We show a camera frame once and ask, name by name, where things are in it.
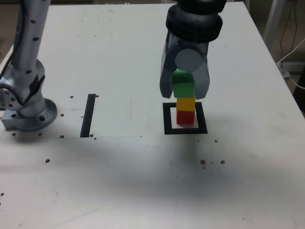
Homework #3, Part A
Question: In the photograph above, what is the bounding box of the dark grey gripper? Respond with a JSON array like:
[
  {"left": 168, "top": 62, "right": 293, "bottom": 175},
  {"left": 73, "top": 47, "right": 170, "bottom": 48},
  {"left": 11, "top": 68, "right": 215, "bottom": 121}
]
[{"left": 159, "top": 31, "right": 211, "bottom": 101}]

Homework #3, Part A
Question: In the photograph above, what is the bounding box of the green cube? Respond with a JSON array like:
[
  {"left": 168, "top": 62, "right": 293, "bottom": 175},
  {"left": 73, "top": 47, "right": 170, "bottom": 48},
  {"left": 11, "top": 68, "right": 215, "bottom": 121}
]
[{"left": 171, "top": 69, "right": 195, "bottom": 98}]

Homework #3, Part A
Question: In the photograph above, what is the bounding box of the yellow cube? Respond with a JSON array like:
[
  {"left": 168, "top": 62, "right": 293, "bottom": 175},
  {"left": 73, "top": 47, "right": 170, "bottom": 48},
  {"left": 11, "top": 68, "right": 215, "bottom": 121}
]
[{"left": 176, "top": 96, "right": 196, "bottom": 113}]

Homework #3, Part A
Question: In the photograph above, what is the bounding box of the red cube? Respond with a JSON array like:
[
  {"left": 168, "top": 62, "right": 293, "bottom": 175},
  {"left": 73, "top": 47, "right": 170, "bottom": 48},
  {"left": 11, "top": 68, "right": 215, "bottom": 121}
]
[{"left": 176, "top": 111, "right": 195, "bottom": 125}]

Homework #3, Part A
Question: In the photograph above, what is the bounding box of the black tape square outline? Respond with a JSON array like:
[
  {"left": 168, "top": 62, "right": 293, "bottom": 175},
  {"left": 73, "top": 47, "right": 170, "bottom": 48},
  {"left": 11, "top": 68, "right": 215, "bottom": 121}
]
[{"left": 162, "top": 102, "right": 208, "bottom": 135}]

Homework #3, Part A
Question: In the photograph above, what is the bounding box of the black tape strip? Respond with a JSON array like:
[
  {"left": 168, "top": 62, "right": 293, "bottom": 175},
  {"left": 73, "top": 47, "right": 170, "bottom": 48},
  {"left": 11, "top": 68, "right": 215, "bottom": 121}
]
[{"left": 80, "top": 94, "right": 96, "bottom": 138}]

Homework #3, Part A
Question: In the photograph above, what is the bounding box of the white table leg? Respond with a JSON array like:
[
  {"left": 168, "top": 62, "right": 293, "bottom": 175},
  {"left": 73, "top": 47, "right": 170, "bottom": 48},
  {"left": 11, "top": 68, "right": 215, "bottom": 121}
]
[{"left": 263, "top": 0, "right": 290, "bottom": 48}]

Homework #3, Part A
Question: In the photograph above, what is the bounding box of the white cable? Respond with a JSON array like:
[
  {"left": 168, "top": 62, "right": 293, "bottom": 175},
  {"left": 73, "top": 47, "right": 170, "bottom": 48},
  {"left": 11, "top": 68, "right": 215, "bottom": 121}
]
[{"left": 277, "top": 38, "right": 305, "bottom": 89}]

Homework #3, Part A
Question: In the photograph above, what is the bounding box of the thin black cable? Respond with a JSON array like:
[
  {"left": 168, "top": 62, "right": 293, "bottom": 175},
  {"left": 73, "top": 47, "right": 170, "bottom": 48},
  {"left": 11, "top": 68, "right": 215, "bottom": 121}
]
[
  {"left": 289, "top": 0, "right": 299, "bottom": 52},
  {"left": 279, "top": 0, "right": 293, "bottom": 60}
]

